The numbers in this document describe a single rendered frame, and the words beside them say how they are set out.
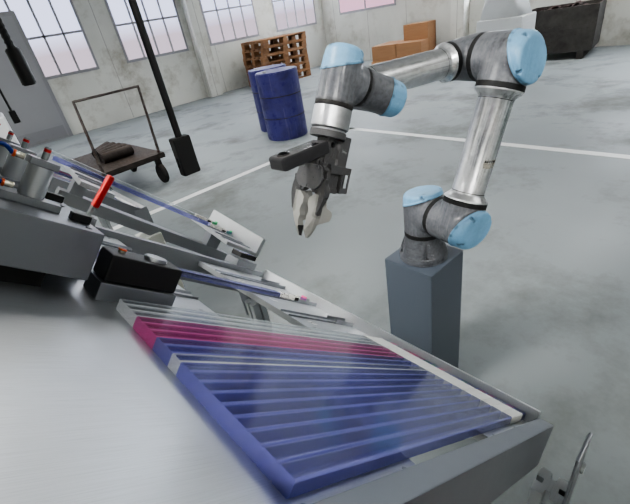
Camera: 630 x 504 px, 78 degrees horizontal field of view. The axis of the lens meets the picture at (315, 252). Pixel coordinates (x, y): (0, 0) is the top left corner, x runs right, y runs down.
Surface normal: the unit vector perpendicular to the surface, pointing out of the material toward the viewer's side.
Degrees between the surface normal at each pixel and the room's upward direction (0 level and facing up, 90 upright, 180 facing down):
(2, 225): 90
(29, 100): 90
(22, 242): 90
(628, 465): 0
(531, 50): 83
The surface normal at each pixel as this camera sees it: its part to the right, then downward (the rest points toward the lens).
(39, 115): 0.66, 0.29
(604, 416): -0.16, -0.84
